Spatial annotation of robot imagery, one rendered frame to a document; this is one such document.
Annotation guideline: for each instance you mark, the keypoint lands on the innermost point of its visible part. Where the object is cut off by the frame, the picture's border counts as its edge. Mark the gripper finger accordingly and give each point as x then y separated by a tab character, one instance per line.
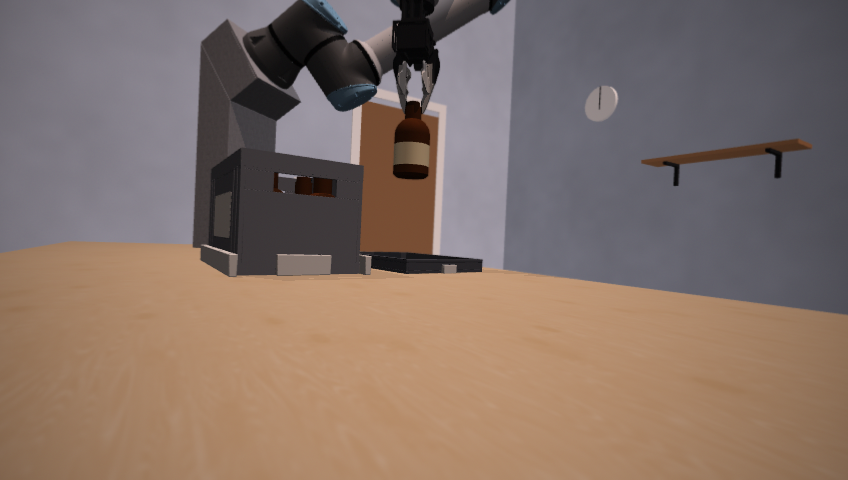
401	79
429	78

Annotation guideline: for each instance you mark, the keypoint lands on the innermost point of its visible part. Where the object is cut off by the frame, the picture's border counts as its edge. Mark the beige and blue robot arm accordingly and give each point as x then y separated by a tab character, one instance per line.
310	33

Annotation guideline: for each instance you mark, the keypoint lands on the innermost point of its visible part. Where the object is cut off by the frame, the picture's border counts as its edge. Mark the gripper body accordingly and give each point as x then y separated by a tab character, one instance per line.
412	34

